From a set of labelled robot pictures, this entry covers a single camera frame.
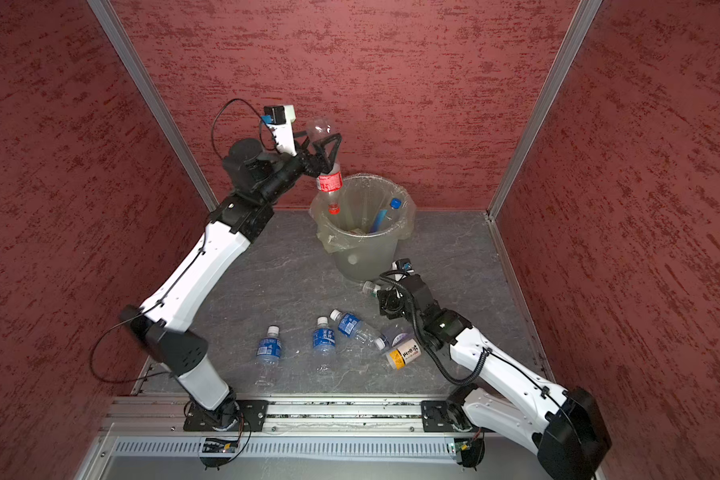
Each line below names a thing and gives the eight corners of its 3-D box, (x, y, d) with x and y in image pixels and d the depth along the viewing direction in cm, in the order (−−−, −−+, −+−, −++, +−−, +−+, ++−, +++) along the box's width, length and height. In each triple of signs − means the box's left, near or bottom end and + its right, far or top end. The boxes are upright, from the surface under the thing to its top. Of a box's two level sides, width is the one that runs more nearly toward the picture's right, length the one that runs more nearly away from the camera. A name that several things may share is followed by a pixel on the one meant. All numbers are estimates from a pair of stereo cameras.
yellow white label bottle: (392, 373, 82) (393, 368, 78) (384, 357, 85) (385, 351, 81) (421, 359, 85) (423, 353, 81) (412, 344, 88) (414, 337, 84)
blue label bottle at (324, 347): (311, 375, 82) (308, 369, 78) (317, 323, 92) (315, 315, 88) (335, 375, 82) (333, 369, 78) (338, 323, 92) (337, 315, 88)
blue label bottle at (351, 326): (327, 326, 91) (325, 319, 87) (336, 313, 94) (334, 306, 90) (369, 350, 86) (369, 343, 82) (377, 336, 89) (378, 329, 85)
